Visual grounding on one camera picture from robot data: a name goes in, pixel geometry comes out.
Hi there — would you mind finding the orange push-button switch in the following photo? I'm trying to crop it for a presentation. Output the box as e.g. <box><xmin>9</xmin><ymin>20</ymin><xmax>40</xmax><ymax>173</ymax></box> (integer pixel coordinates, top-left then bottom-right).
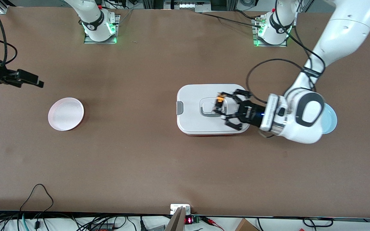
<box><xmin>215</xmin><ymin>93</ymin><xmax>226</xmax><ymax>113</ymax></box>

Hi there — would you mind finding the white lidded lunch box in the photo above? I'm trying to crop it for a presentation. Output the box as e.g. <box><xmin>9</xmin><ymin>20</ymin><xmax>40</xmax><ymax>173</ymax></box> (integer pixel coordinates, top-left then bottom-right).
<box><xmin>176</xmin><ymin>84</ymin><xmax>251</xmax><ymax>136</ymax></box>

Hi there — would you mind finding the pink round plate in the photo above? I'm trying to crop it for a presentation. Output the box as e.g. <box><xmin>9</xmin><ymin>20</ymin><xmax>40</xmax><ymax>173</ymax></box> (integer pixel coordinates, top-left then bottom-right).
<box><xmin>48</xmin><ymin>97</ymin><xmax>84</xmax><ymax>131</ymax></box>

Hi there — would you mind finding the light blue round plate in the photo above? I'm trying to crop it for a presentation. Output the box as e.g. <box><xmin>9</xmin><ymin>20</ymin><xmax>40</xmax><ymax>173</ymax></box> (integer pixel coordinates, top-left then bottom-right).
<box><xmin>321</xmin><ymin>103</ymin><xmax>338</xmax><ymax>134</ymax></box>

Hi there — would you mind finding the brown cardboard box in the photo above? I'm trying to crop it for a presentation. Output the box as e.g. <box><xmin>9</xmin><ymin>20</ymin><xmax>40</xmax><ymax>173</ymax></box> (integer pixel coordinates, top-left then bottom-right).
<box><xmin>235</xmin><ymin>218</ymin><xmax>260</xmax><ymax>231</ymax></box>

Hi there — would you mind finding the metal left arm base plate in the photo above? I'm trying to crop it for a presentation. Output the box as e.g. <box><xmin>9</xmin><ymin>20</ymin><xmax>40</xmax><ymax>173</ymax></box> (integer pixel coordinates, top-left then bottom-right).
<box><xmin>252</xmin><ymin>18</ymin><xmax>287</xmax><ymax>47</ymax></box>

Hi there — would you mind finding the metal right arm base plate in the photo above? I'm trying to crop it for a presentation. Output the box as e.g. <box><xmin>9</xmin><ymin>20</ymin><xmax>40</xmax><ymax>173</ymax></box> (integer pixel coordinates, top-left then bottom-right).
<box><xmin>84</xmin><ymin>14</ymin><xmax>120</xmax><ymax>44</ymax></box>

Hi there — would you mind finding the black power cable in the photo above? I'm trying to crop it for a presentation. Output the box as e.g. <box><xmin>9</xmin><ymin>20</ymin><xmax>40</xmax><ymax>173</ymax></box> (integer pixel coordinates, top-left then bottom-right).
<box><xmin>201</xmin><ymin>11</ymin><xmax>262</xmax><ymax>28</ymax></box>

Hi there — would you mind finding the red wire pair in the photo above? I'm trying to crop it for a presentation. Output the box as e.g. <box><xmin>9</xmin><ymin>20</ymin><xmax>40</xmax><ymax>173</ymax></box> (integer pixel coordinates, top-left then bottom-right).
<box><xmin>203</xmin><ymin>217</ymin><xmax>225</xmax><ymax>231</ymax></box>

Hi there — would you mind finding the white device on aluminium frame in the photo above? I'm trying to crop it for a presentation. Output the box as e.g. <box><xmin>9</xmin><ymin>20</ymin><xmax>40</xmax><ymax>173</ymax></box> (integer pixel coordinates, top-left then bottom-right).
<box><xmin>163</xmin><ymin>0</ymin><xmax>212</xmax><ymax>13</ymax></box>

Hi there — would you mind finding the white metal bracket block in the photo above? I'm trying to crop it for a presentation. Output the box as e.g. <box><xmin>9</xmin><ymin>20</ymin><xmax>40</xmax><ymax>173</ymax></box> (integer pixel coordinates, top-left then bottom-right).
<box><xmin>170</xmin><ymin>204</ymin><xmax>191</xmax><ymax>215</ymax></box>

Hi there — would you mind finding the long black looped cable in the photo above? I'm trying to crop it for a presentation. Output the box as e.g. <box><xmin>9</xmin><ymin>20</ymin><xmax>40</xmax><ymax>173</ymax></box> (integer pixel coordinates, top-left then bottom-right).
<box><xmin>20</xmin><ymin>184</ymin><xmax>54</xmax><ymax>222</ymax></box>

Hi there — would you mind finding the aluminium camera post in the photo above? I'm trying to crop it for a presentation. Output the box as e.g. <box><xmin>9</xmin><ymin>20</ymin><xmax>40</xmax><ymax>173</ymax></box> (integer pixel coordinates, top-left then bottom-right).
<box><xmin>165</xmin><ymin>207</ymin><xmax>186</xmax><ymax>231</ymax></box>

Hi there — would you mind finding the thin black cable loop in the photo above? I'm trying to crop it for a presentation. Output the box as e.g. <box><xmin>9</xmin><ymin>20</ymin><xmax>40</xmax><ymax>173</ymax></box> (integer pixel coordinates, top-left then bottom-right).
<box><xmin>302</xmin><ymin>218</ymin><xmax>334</xmax><ymax>227</ymax></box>

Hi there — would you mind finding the black network switch box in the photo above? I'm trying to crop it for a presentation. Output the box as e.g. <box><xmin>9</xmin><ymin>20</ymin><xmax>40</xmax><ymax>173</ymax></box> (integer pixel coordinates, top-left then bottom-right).
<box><xmin>89</xmin><ymin>224</ymin><xmax>115</xmax><ymax>231</ymax></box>

